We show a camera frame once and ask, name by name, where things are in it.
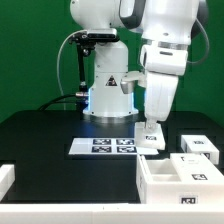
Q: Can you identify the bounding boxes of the grey camera cable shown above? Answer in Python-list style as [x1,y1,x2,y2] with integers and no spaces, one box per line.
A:
[55,30,88,112]

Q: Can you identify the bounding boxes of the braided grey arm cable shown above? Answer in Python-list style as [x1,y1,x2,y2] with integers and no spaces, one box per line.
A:
[186,18,211,66]

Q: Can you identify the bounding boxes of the white cabinet body box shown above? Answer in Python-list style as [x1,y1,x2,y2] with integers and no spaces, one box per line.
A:
[136,155,224,205]

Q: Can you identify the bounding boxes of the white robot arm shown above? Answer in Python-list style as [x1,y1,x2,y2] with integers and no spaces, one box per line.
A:
[70,0,208,133]

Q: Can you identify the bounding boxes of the black camera on stand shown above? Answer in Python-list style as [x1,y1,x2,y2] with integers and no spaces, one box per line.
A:
[68,29,119,119]

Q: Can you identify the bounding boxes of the white front fence rail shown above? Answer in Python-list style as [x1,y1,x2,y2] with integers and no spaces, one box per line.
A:
[0,204,224,224]

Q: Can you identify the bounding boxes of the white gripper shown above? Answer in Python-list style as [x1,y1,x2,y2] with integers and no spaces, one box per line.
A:
[144,72,178,132]

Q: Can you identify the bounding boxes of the white door panel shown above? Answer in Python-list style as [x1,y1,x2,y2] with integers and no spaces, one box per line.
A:
[170,153,224,184]
[134,122,165,150]

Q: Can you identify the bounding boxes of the white door panel front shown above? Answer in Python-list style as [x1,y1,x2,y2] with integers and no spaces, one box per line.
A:
[134,122,165,150]

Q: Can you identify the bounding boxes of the white left fence block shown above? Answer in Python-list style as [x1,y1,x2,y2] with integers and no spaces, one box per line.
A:
[0,164,15,202]

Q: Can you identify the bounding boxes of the white marker base sheet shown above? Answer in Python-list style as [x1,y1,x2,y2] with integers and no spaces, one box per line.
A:
[69,138,158,155]

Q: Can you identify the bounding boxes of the white cabinet top block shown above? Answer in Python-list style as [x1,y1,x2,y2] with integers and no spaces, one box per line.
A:
[181,135,219,165]

